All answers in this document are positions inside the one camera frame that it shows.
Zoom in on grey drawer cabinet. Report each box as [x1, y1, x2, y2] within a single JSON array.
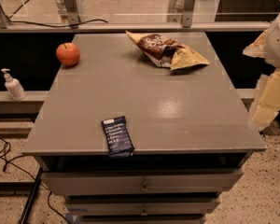
[[23, 33, 265, 224]]

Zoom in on right metal bracket post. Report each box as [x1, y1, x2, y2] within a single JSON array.
[[166, 0, 195, 28]]

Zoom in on black cable on ledge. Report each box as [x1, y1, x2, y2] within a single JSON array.
[[9, 18, 109, 29]]

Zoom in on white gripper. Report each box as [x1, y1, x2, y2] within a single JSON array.
[[243, 14, 280, 131]]

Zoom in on white pump bottle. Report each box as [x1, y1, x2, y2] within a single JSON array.
[[1, 68, 26, 101]]

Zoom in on blue rxbar blueberry bar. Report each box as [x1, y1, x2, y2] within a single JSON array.
[[101, 116, 134, 159]]

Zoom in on brown chip bag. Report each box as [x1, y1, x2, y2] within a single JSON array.
[[126, 31, 210, 70]]

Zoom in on red apple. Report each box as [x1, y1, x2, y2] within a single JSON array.
[[56, 43, 80, 66]]

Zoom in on left metal bracket post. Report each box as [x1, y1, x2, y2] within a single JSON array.
[[55, 0, 80, 28]]

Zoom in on grey drawer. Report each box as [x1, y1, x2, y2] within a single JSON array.
[[65, 196, 220, 216], [41, 169, 244, 196]]

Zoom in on middle grey drawer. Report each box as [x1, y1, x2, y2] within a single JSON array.
[[65, 196, 220, 216]]

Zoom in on metal bracket post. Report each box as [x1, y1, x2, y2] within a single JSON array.
[[166, 0, 195, 28], [55, 0, 80, 28]]

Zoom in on black floor cables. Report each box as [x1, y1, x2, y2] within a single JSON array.
[[0, 128, 73, 224]]

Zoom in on top grey drawer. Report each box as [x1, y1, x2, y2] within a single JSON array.
[[41, 169, 244, 196]]

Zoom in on black floor rail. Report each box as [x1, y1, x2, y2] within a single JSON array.
[[18, 168, 43, 224]]

